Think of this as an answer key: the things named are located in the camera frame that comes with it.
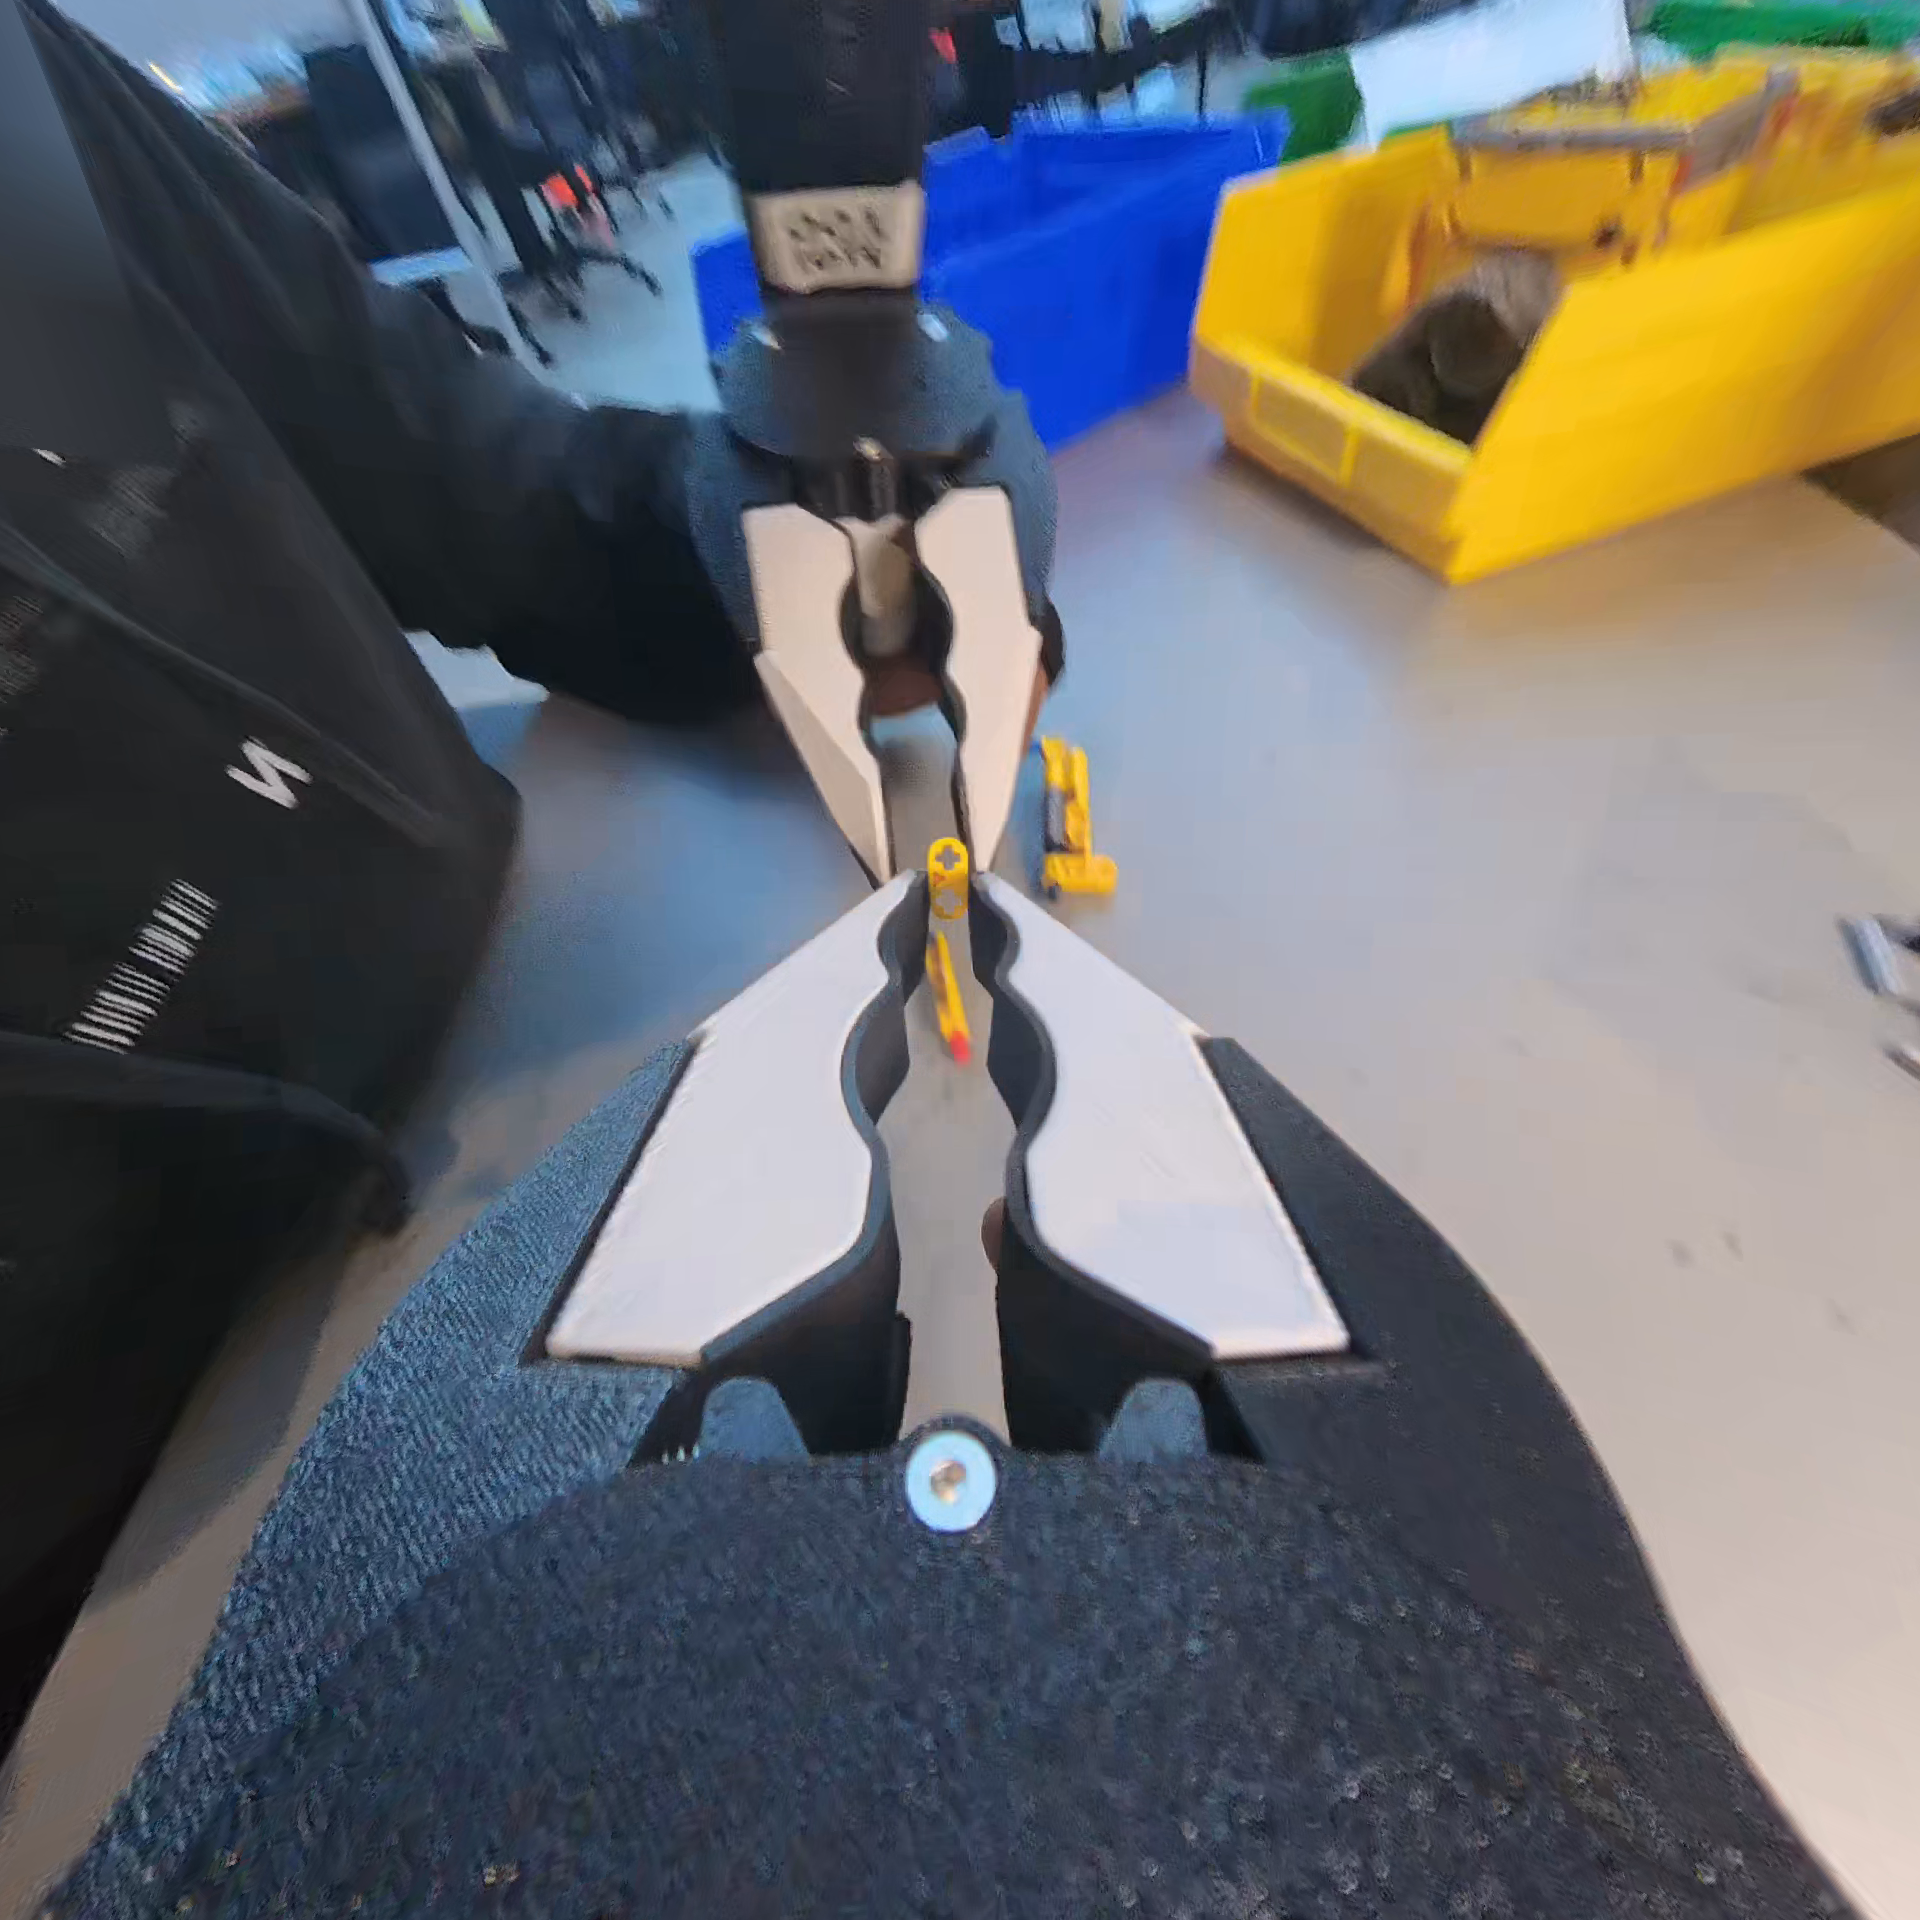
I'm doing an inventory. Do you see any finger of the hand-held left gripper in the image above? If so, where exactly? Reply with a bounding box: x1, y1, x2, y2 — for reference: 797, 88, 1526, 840
914, 487, 1050, 881
738, 503, 899, 888

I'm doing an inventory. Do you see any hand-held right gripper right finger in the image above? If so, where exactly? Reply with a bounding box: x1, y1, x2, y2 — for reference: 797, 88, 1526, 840
967, 874, 1353, 1455

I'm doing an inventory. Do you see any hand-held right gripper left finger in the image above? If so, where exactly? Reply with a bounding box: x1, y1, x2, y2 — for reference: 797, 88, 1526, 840
545, 874, 934, 1455

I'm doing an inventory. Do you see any yellow brick arm with axle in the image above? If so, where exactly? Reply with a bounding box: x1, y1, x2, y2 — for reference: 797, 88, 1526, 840
1038, 737, 1121, 904

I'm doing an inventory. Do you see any person's left forearm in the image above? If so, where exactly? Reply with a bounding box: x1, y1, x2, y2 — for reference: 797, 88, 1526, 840
358, 285, 759, 723

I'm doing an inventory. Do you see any grey desk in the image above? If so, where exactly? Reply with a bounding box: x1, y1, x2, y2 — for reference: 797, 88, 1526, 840
0, 391, 1920, 1920

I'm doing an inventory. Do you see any blue storage bin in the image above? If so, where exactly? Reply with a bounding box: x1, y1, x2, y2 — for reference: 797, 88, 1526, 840
691, 113, 1292, 453

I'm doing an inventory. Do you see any black office chair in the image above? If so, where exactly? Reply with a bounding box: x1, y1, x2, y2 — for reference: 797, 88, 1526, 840
481, 90, 669, 324

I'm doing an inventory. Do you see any green storage bin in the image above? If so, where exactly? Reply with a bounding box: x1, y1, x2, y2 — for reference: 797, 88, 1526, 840
1245, 52, 1366, 161
1651, 0, 1920, 63

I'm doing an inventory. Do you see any yellow tracked brick robot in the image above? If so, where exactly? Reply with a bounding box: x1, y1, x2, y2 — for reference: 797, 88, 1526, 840
1351, 60, 1920, 444

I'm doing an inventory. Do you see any person's black hoodie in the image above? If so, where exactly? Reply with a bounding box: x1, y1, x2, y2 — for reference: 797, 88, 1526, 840
0, 0, 519, 1729

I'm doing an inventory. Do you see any yellow storage bin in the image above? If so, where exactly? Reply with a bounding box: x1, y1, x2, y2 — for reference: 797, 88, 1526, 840
1191, 60, 1920, 588

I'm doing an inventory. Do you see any clear bubble wrap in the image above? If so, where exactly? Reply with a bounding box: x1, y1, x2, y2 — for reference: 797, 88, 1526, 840
1351, 0, 1636, 145

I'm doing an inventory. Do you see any pile of black red pieces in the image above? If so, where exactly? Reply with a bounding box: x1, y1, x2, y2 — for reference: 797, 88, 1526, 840
1843, 913, 1920, 1081

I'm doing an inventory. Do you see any white metal post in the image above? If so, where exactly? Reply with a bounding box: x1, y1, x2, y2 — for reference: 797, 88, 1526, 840
337, 0, 549, 369

